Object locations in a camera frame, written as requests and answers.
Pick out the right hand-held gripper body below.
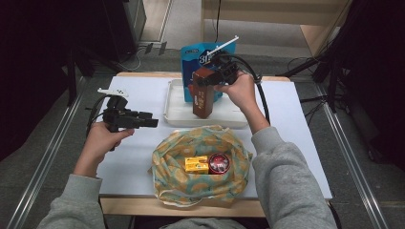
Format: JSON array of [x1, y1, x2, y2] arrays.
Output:
[[205, 35, 241, 86]]

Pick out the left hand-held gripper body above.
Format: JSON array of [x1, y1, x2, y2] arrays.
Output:
[[96, 88, 141, 134]]

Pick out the brown carton box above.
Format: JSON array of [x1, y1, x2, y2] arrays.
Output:
[[191, 67, 216, 119]]

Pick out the blue snack pouch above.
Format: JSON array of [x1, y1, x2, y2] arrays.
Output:
[[181, 42, 237, 103]]

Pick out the white plastic tray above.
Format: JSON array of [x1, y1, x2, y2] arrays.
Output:
[[163, 78, 249, 129]]

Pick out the yellow drink carton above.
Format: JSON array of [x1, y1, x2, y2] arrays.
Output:
[[184, 156, 210, 175]]

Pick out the lemon print cloth bag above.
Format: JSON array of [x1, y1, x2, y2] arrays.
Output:
[[149, 124, 254, 208]]

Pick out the person's right hand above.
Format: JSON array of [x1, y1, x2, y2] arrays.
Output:
[[213, 72, 258, 114]]

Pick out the person's left hand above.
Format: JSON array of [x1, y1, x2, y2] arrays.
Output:
[[81, 122, 136, 168]]

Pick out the black metal stand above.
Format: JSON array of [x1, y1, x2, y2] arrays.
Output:
[[65, 44, 96, 108], [281, 0, 364, 113]]

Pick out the light wooden desk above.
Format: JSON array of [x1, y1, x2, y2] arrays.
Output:
[[200, 0, 352, 57]]

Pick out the red round can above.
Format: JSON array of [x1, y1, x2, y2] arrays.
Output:
[[208, 153, 231, 176]]

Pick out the dark cabinet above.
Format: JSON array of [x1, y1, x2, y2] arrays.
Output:
[[71, 0, 147, 63]]

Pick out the person's torso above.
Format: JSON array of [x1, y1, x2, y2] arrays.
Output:
[[159, 218, 246, 229]]

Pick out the right hand-held gripper cable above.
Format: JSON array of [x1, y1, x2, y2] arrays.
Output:
[[228, 53, 271, 125]]

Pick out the black hanging cable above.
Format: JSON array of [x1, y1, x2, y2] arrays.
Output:
[[214, 0, 223, 44]]

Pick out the white floor cable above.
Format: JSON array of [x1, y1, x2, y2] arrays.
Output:
[[117, 47, 142, 73]]

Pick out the metal floor rail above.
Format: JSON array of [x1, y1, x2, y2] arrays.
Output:
[[6, 75, 87, 229], [313, 82, 390, 229]]

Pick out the black floor cables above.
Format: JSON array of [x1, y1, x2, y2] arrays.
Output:
[[288, 56, 338, 118]]

